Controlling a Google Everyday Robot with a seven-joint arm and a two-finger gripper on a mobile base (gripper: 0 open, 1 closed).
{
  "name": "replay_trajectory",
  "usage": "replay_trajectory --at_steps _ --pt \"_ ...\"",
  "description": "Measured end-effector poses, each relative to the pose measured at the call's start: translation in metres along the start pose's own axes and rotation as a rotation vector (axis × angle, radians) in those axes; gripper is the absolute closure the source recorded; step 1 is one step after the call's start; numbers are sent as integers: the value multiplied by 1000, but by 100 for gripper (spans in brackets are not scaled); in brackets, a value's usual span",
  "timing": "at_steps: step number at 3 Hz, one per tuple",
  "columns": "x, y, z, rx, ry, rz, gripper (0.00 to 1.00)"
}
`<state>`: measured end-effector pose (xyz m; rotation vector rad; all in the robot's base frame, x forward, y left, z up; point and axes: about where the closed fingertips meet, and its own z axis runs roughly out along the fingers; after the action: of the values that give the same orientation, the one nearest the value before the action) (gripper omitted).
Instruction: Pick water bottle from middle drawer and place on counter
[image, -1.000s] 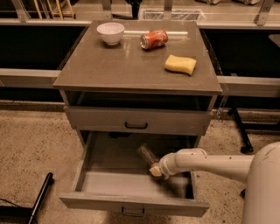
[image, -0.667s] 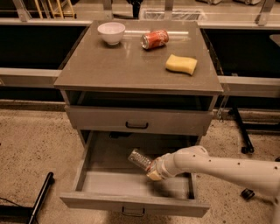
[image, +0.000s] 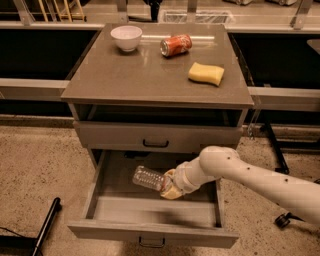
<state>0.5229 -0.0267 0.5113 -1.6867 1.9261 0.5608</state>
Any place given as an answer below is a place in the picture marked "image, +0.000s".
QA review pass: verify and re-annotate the black drawer handle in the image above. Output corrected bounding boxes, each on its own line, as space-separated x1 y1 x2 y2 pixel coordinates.
138 236 166 249
142 139 169 148

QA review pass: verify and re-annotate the black top drawer handle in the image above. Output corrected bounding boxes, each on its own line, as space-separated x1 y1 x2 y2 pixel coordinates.
142 139 169 148

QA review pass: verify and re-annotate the open grey middle drawer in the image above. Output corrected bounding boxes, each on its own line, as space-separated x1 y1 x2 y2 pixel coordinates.
68 151 238 248

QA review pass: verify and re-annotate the yellow sponge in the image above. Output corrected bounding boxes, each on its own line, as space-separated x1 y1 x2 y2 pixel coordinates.
188 62 224 86

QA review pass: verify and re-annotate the white ceramic bowl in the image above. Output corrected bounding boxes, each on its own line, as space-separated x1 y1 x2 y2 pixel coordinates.
110 25 142 52

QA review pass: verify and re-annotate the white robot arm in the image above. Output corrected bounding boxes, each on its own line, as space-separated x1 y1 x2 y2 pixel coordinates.
161 146 320 226

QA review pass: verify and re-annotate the black caster chair leg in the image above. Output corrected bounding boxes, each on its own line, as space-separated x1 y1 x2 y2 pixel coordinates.
274 212 301 229

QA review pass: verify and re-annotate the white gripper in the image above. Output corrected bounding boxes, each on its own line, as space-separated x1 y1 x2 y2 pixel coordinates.
160 158 216 200

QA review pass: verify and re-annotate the closed grey top drawer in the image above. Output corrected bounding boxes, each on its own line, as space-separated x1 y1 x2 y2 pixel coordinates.
74 121 243 153

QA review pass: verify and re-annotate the black stand leg left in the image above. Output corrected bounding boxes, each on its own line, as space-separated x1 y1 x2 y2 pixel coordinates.
30 197 62 256

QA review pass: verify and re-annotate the red soda can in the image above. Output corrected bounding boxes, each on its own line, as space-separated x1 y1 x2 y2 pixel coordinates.
160 34 192 57

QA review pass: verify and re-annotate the black middle drawer handle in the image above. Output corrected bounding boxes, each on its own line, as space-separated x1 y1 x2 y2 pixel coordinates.
138 236 166 249

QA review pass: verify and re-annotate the clear plastic water bottle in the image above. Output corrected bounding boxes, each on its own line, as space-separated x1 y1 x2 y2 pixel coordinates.
132 166 171 192

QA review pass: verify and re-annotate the grey drawer cabinet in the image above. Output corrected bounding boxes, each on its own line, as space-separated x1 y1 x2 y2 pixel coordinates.
62 23 253 163

